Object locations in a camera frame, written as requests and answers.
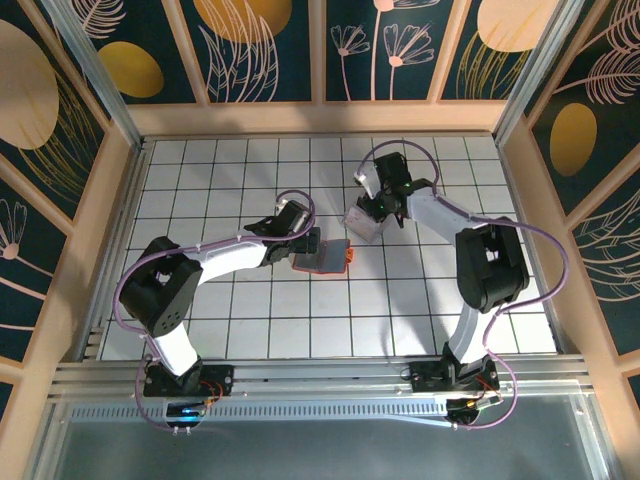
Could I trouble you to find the orange card holder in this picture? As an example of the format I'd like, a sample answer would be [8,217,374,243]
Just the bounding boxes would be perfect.
[291,238,358,277]

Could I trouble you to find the white VIP card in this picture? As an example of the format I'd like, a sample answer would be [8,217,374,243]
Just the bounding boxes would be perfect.
[346,206,382,240]

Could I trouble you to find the small circuit board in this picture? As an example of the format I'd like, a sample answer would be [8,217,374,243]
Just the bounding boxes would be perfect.
[164,399,209,426]

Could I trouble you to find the grey metal plate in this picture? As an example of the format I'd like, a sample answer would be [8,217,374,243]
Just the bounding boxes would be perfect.
[29,414,616,480]

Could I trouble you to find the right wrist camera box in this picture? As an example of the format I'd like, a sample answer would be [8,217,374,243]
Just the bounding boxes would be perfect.
[353,167,380,200]

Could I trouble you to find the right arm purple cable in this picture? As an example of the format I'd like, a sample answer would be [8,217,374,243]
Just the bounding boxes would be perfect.
[357,139,571,431]

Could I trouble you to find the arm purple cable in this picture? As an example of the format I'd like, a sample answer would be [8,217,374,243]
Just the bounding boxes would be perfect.
[113,191,317,434]
[357,139,571,431]

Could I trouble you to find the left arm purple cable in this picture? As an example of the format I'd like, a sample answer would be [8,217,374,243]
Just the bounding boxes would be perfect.
[113,191,317,434]

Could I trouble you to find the wall panel with pink flowers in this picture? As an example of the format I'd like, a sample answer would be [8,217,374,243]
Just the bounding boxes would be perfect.
[319,0,459,104]

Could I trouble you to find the aluminium table edge rail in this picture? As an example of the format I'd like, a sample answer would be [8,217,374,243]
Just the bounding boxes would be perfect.
[79,139,151,361]
[494,139,571,356]

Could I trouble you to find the wall panel disc and leaves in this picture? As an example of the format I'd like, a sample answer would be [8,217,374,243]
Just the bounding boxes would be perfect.
[167,0,321,106]

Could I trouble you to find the wall panel beige disc stalks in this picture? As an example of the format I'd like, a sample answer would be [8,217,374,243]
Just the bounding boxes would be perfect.
[437,0,571,104]

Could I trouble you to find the perforated aluminium cable duct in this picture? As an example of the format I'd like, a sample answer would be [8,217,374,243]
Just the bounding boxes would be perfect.
[67,399,584,424]

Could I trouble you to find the aluminium frame post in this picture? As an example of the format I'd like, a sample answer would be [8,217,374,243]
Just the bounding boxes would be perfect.
[42,0,149,151]
[492,0,609,146]

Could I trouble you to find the wall panel leaf yellow oval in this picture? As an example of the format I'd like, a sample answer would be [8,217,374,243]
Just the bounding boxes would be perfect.
[522,0,640,216]

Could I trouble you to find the wall panel pink leaf outlines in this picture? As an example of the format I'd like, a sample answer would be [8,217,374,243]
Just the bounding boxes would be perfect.
[564,184,640,359]

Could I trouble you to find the wall panel with yellow oval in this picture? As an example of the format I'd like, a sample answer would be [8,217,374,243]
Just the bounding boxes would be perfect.
[74,0,209,106]

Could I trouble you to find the wall panel single pink flower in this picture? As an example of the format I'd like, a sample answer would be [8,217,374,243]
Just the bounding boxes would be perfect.
[0,154,76,369]

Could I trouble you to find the dark left wall picture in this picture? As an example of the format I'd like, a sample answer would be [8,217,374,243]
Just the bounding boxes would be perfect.
[0,17,111,226]

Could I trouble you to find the dark plain wall panel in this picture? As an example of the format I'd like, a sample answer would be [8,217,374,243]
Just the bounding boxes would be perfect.
[617,372,640,416]
[0,369,24,426]

